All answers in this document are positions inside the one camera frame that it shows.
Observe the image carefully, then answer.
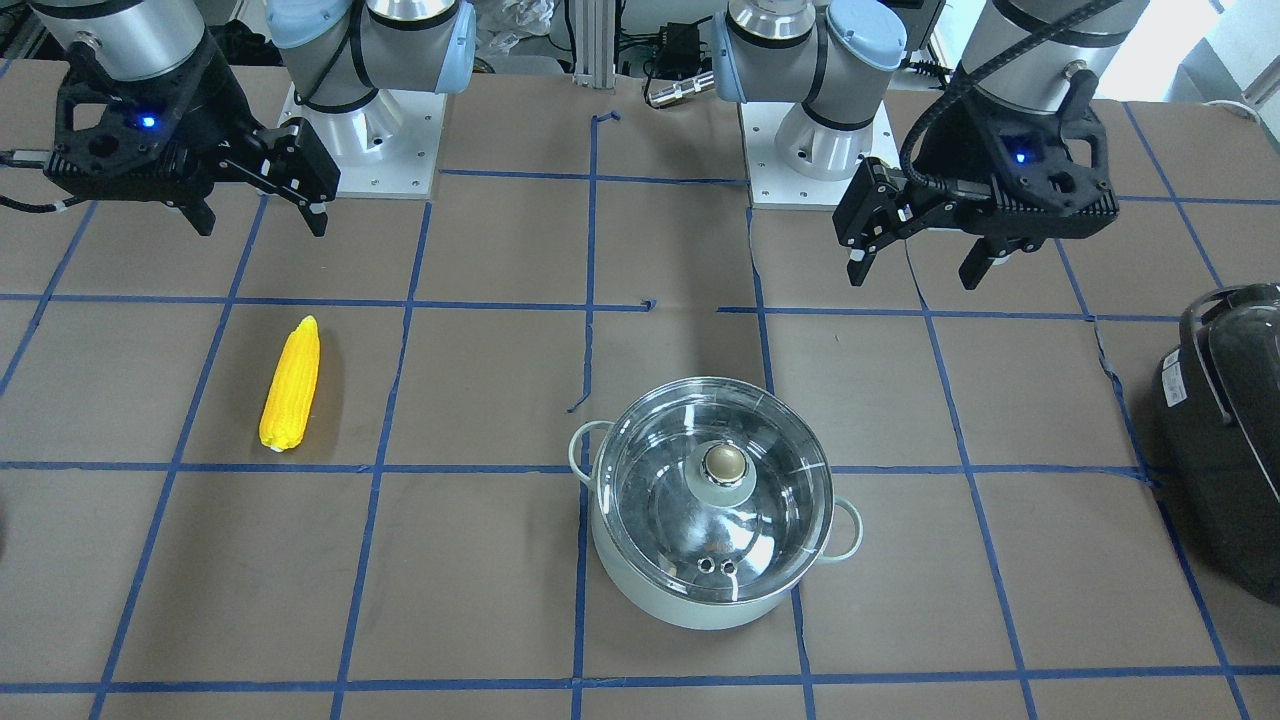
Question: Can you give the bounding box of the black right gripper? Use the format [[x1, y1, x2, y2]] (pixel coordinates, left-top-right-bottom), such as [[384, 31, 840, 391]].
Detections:
[[47, 36, 340, 238]]

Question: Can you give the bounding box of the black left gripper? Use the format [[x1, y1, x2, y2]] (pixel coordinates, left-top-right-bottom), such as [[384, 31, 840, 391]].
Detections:
[[833, 72, 1119, 291]]

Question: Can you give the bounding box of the yellow corn cob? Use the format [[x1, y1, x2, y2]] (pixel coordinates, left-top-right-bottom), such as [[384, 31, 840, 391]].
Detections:
[[259, 315, 321, 454]]

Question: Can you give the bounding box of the glass pot lid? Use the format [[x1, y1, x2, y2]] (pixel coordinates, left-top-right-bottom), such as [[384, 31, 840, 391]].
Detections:
[[593, 377, 835, 605]]

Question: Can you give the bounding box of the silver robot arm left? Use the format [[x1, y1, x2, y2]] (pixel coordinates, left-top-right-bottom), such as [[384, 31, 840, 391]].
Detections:
[[710, 1, 1146, 290]]

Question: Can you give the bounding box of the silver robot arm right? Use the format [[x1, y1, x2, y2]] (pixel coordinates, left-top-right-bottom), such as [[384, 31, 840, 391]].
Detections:
[[29, 1, 477, 237]]

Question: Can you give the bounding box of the pale green electric pot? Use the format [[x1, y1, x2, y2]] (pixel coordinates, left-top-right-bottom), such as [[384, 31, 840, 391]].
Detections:
[[570, 375, 864, 632]]

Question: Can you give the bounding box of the silver metal cylinder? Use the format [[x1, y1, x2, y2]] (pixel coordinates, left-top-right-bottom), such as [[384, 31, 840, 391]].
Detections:
[[644, 70, 716, 110]]

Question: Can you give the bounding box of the black power adapter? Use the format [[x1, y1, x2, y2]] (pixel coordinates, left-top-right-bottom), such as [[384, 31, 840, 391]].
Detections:
[[655, 22, 701, 64]]

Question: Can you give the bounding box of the black rice cooker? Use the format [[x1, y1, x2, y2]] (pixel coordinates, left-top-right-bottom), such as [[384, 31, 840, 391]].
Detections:
[[1153, 283, 1279, 603]]

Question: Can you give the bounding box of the aluminium frame post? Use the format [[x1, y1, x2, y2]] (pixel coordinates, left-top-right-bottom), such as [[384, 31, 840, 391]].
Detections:
[[568, 0, 620, 94]]

